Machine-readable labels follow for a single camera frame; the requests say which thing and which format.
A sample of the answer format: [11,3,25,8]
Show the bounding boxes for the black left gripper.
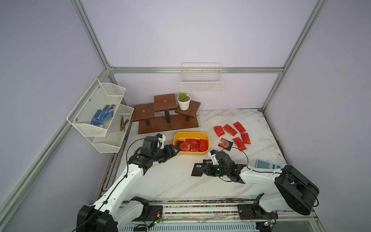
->
[151,143,180,164]

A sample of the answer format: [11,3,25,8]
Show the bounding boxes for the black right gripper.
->
[200,163,229,176]

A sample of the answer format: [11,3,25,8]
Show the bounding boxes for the black green label tea bag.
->
[191,163,204,177]

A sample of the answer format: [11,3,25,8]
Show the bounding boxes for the black red patterned tea bag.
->
[218,138,233,151]

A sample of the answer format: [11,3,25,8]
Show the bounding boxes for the crinkled red foil tea bag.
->
[214,126,225,137]

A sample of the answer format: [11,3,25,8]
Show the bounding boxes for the black red label tea bag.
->
[203,159,213,164]

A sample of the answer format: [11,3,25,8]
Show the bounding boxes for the large red tea bag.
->
[223,124,238,136]

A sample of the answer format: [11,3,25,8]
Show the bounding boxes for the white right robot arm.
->
[201,150,319,217]

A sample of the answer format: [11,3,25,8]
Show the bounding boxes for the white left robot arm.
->
[74,134,181,232]

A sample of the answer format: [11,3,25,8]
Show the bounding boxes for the yellow plastic storage box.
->
[174,131,210,155]

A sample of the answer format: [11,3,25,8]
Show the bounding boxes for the red tea bags pile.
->
[176,138,209,152]

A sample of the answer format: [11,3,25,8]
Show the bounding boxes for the brown wooden tiered stand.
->
[133,94,201,134]

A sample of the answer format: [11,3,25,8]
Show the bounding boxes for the small potted green plant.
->
[177,92,191,111]

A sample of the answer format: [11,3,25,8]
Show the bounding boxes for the light blue calculator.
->
[255,159,284,169]

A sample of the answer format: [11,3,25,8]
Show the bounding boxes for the brown wooden clothespins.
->
[120,115,129,131]

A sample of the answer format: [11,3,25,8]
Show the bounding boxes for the white mesh lower shelf basket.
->
[92,104,134,154]

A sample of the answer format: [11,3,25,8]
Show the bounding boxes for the white mesh shelf basket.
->
[67,79,126,137]
[92,104,134,154]

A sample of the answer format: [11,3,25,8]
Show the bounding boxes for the blue work glove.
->
[91,104,115,126]

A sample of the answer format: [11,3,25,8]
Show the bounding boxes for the white mesh upper shelf basket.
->
[67,79,126,137]

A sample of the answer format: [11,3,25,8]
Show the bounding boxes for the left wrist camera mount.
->
[156,133,166,149]

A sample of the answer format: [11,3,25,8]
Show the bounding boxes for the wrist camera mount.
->
[156,133,166,149]
[208,149,219,165]

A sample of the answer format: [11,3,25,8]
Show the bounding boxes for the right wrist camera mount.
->
[208,149,219,165]

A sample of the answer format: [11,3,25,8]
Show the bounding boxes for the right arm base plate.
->
[237,193,278,220]

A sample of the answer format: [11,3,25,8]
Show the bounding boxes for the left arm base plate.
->
[130,196,163,221]

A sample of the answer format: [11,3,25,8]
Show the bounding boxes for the white wire wall basket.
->
[181,62,224,93]

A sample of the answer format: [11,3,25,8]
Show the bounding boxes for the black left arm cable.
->
[71,138,151,232]

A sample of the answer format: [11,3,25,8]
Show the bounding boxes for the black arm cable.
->
[71,138,151,232]
[220,146,319,208]

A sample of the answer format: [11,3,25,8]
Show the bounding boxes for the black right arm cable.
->
[220,146,319,208]

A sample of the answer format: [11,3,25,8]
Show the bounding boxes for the aluminium frame profiles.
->
[0,0,328,215]

